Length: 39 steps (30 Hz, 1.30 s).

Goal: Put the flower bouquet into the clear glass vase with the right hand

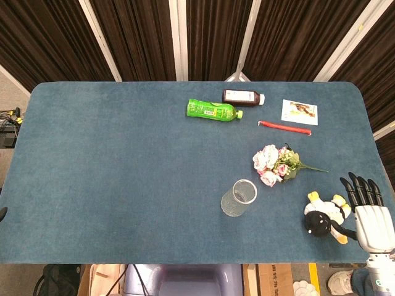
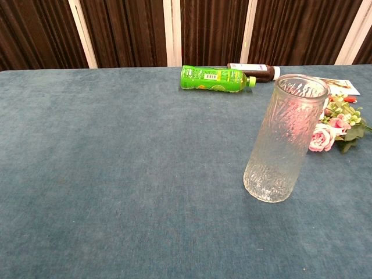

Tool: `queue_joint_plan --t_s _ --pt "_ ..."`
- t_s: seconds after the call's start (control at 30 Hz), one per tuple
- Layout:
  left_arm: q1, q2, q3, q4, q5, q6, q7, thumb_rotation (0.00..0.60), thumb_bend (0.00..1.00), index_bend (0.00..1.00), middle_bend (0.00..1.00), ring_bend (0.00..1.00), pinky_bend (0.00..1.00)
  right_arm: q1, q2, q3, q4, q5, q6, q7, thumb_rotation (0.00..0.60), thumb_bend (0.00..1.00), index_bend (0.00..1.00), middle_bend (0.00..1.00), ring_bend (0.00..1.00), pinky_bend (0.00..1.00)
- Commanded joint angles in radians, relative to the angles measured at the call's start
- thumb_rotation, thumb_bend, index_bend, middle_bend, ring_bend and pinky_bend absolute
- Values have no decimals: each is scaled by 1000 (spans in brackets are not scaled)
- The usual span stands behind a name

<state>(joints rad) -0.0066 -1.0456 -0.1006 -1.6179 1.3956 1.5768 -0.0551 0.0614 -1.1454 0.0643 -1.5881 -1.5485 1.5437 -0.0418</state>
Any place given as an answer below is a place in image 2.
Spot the white printed card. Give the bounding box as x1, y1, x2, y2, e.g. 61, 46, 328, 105
315, 77, 361, 96

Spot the clear textured glass vase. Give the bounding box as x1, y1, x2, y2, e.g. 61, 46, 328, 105
242, 74, 331, 203

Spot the dark brown drink bottle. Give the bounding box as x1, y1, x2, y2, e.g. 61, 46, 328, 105
226, 63, 281, 84

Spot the pink artificial flower bouquet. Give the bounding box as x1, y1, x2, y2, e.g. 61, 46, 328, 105
308, 93, 372, 154

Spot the dark brown curtain panel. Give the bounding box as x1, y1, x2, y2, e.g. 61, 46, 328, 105
79, 0, 169, 69
247, 0, 364, 66
0, 0, 90, 72
352, 28, 372, 66
180, 0, 250, 67

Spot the white frame post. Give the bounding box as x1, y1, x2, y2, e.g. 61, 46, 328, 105
334, 0, 372, 66
239, 0, 259, 65
162, 0, 183, 68
67, 0, 99, 69

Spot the green plastic drink bottle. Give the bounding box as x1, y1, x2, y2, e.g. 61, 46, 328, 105
180, 65, 257, 94

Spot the blue velvet tablecloth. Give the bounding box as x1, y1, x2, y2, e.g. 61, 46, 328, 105
0, 64, 372, 279

